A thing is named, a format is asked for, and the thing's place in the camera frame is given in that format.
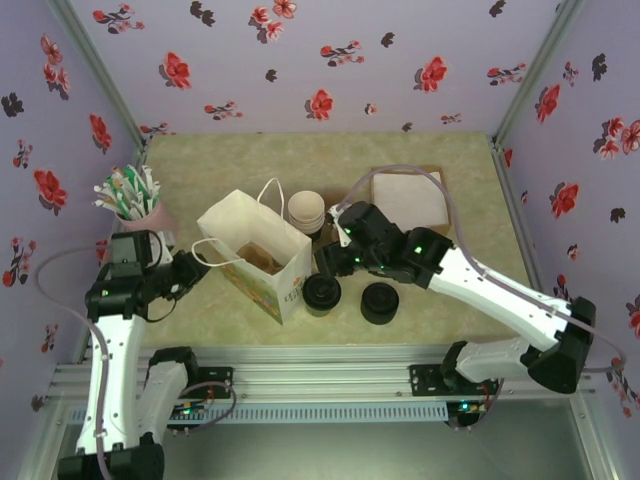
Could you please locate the white slotted cable duct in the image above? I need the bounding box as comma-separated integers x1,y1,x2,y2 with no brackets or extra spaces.
66,402,450,426

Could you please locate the brown cardboard napkin tray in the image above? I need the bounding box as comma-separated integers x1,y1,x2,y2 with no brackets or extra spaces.
370,165,454,235

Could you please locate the black controller board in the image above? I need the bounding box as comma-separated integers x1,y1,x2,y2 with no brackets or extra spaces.
446,399,490,427
163,402,207,427

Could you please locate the aluminium front frame rail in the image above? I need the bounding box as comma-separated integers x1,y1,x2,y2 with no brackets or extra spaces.
48,343,594,401

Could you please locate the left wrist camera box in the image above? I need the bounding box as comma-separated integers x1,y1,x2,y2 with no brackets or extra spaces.
148,230,176,266

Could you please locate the green wrapped straw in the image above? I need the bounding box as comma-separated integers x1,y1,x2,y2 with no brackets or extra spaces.
110,169,135,216
123,165,149,216

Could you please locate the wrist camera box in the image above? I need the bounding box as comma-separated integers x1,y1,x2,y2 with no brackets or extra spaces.
327,202,354,247
148,230,176,266

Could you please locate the white napkin stack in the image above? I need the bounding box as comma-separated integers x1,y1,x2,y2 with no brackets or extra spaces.
373,172,450,229

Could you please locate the white paper carrier bag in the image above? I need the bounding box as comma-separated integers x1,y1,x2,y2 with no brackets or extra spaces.
192,178,314,326

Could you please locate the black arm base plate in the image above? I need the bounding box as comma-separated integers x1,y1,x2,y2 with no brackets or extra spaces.
408,363,501,397
143,366,235,400

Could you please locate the aluminium corner post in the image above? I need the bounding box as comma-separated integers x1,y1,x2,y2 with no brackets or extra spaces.
49,0,151,151
492,0,585,146

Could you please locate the pink straw holder cup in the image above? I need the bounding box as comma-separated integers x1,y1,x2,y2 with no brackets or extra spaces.
115,202,180,244

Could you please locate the stack of black cup lids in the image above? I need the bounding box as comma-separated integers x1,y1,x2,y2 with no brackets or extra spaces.
360,280,402,326

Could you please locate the black plastic cup lid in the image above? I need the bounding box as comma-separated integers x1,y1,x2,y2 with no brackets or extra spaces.
302,272,344,309

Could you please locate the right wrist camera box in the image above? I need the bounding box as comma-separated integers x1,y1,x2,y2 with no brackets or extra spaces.
327,202,354,247

